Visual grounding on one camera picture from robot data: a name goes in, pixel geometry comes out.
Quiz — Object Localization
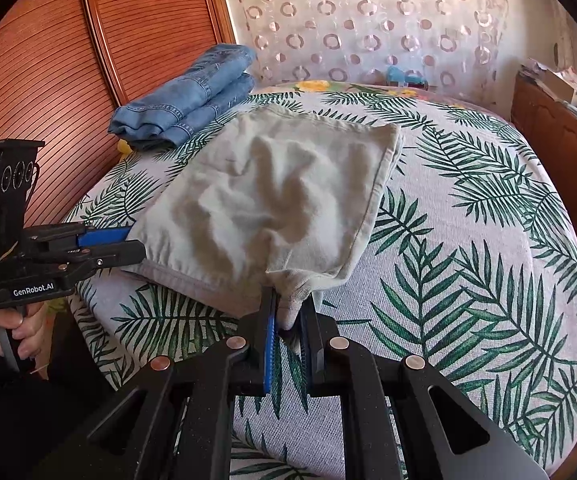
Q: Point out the blue box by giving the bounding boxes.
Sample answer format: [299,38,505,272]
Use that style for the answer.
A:
[386,66,427,90]

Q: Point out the grey pants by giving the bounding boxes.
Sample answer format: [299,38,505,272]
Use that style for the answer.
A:
[121,105,403,332]

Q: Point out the folded blue jeans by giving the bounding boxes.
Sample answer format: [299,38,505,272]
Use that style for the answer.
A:
[108,44,258,151]

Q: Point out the floral bed blanket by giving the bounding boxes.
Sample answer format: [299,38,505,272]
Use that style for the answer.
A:
[256,79,429,97]

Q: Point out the person's dark clothing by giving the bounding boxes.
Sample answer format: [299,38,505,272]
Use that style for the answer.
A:
[0,310,119,480]

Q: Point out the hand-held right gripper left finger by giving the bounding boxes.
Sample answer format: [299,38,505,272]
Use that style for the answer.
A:
[43,286,279,480]

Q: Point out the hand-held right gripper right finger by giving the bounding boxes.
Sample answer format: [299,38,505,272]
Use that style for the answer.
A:
[297,298,549,480]

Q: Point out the person's left hand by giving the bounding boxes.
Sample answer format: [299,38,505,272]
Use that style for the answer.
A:
[0,302,50,362]

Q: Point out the circle pattern sheer curtain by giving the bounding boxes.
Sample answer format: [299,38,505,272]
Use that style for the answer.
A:
[216,0,514,107]

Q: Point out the wooden slatted wardrobe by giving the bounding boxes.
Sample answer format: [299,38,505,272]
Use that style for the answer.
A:
[0,0,239,241]

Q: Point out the leaf print bedsheet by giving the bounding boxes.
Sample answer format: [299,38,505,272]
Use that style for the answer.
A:
[66,82,577,480]

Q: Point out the wooden side cabinet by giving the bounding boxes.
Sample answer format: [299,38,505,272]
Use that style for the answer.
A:
[511,72,577,266]

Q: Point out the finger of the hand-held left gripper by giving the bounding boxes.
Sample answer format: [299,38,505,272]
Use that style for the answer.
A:
[56,240,148,277]
[26,224,134,251]

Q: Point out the cardboard box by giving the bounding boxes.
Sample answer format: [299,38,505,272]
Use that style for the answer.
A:
[539,67,577,107]

